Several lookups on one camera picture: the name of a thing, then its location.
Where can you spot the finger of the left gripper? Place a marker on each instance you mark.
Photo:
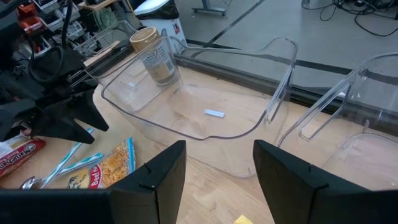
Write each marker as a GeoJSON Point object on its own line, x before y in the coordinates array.
{"type": "Point", "coordinates": [90, 112]}
{"type": "Point", "coordinates": [59, 126]}

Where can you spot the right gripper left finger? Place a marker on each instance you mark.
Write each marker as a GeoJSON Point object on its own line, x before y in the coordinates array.
{"type": "Point", "coordinates": [149, 199]}

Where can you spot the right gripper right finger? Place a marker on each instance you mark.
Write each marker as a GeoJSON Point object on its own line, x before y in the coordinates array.
{"type": "Point", "coordinates": [295, 199]}

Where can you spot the blue-edged beef ramen packet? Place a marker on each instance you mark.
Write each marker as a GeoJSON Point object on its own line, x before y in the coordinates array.
{"type": "Point", "coordinates": [115, 165]}

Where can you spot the red Maruchan ramen packet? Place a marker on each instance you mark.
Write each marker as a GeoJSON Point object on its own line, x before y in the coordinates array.
{"type": "Point", "coordinates": [18, 155]}

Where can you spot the clear plastic bin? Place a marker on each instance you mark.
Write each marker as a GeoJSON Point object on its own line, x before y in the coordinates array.
{"type": "Point", "coordinates": [102, 43]}
{"type": "Point", "coordinates": [357, 124]}
{"type": "Point", "coordinates": [186, 102]}

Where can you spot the white trash can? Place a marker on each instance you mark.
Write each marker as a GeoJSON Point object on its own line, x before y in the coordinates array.
{"type": "Point", "coordinates": [169, 21]}

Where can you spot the grey metal stand base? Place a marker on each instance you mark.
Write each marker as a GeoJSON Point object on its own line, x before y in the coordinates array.
{"type": "Point", "coordinates": [208, 11]}

